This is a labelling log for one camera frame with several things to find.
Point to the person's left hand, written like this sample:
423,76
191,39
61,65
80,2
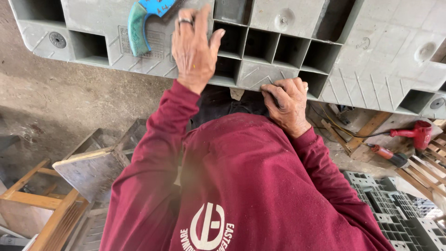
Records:
191,59

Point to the grey plastic grid crates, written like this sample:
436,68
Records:
397,212

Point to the maroon sweatshirt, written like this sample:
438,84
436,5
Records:
251,181

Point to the grey plywood stool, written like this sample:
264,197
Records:
90,172

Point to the red heat gun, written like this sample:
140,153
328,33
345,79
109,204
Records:
416,134

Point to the wooden frame pieces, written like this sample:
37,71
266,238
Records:
366,132

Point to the person's right hand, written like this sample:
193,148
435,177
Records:
287,104

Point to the black trousers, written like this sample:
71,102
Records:
216,104

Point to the grey plastic pallet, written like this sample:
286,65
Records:
366,62

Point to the wooden slatted rack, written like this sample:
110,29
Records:
425,170

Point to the wooden stool frame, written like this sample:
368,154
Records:
38,200

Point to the red and black power tool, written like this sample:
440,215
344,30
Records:
386,153

